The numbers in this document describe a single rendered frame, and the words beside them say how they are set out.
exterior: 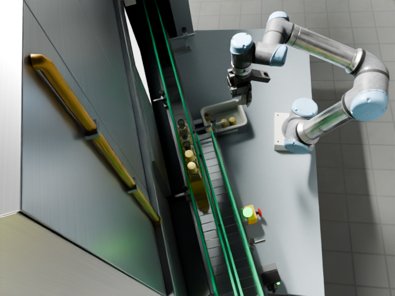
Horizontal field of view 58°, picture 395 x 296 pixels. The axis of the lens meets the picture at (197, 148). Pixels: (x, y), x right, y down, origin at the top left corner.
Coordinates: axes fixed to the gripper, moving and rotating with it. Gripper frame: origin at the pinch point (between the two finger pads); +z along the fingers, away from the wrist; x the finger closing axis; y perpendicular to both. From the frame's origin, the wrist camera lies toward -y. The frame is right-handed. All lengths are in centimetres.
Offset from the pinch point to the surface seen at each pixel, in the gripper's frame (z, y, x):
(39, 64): -93, 44, 51
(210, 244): 30, 31, 48
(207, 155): 30.1, 21.6, 5.6
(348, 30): 118, -134, -126
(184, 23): 31, 13, -90
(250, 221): 37, 11, 41
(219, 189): 30.1, 20.7, 24.6
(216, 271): 30, 31, 59
